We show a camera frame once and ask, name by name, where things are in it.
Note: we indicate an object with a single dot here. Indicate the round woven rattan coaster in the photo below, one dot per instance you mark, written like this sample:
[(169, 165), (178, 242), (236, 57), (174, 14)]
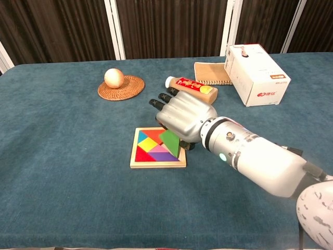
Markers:
[(130, 89)]

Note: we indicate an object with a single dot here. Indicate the pink triangle tangram piece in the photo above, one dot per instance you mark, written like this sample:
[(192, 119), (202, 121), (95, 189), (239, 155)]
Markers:
[(158, 149)]

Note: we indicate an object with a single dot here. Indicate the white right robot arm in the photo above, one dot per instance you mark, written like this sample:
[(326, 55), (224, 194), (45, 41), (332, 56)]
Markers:
[(260, 161)]

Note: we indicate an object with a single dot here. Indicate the white cardboard box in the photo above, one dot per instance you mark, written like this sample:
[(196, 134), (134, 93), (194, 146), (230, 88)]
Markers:
[(256, 75)]

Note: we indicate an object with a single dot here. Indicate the red triangle tangram piece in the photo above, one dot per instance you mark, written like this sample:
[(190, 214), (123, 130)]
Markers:
[(141, 156)]

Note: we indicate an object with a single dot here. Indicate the white screen frame post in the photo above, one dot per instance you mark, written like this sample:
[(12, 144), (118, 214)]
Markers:
[(5, 60), (293, 26), (231, 26), (115, 28)]

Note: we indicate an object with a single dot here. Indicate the milk tea bottle red label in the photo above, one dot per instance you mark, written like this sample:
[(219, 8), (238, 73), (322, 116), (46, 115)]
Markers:
[(192, 84)]

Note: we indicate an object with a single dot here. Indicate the yellow square tangram piece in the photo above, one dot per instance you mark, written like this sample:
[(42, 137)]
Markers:
[(148, 144)]

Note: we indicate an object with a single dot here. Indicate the wooden tangram tray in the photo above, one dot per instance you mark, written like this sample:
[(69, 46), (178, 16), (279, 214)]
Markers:
[(158, 165)]

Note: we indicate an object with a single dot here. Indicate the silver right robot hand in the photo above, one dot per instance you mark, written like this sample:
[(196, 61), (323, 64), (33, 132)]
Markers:
[(184, 114)]

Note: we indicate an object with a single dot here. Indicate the orange triangle tangram piece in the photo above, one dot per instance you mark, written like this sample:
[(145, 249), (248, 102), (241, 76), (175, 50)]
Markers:
[(153, 135)]

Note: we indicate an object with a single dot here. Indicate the brown spiral notebook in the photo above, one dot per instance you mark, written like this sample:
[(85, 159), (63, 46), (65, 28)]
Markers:
[(209, 73)]

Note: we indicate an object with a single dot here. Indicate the blue triangle tangram piece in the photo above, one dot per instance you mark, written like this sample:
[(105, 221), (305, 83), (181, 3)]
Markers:
[(141, 137)]

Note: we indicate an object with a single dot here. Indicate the purple parallelogram tangram piece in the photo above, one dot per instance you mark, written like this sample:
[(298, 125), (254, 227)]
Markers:
[(162, 156)]

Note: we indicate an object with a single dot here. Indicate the cream wooden ball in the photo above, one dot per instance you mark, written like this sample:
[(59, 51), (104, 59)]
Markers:
[(114, 78)]

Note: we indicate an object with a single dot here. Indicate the teal table cloth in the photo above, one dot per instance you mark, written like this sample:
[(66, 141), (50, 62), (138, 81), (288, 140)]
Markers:
[(78, 182)]

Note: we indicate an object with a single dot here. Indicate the dark slatted screen panel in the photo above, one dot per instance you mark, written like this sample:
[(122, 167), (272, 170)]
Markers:
[(171, 26), (317, 26), (265, 20), (52, 28)]

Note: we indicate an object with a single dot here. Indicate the green triangle tangram piece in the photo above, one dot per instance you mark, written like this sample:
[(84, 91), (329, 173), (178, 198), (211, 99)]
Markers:
[(171, 142)]

